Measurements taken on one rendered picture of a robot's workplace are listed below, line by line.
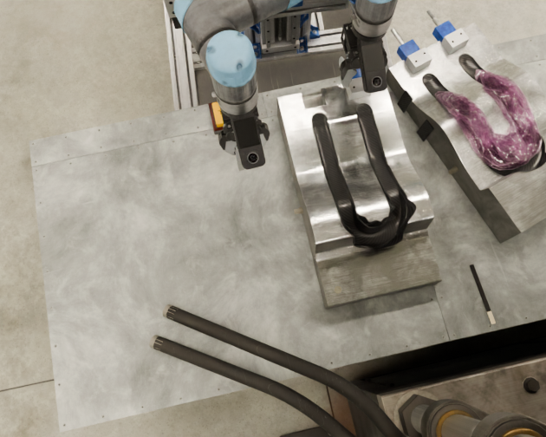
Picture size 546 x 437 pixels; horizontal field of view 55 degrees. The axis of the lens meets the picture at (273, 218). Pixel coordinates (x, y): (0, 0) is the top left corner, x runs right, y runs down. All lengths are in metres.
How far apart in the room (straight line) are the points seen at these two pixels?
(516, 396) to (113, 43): 2.05
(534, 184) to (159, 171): 0.87
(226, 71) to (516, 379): 0.92
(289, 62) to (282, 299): 1.15
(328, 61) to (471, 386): 1.33
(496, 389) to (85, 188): 1.06
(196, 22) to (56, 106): 1.61
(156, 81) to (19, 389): 1.34
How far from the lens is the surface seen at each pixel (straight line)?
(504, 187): 1.25
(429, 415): 1.01
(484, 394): 1.30
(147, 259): 1.26
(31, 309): 2.22
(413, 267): 1.20
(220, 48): 0.84
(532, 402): 1.34
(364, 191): 1.16
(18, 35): 2.70
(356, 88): 1.25
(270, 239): 1.23
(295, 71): 2.09
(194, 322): 1.17
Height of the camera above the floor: 2.00
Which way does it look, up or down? 75 degrees down
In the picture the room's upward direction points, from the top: 3 degrees counter-clockwise
